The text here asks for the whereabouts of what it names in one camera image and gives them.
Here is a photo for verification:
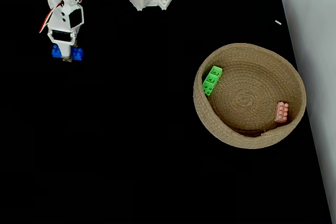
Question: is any pink lego block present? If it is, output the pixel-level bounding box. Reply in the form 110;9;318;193
274;101;290;124

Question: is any blue lego block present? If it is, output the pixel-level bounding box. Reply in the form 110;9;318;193
51;44;85;61

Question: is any red white black gripper cable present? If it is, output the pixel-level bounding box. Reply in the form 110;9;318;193
38;1;64;34

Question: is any green lego block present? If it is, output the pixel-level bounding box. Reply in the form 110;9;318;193
202;65;223;97

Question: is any woven rope basket tray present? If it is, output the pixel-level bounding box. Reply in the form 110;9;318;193
193;42;307;150

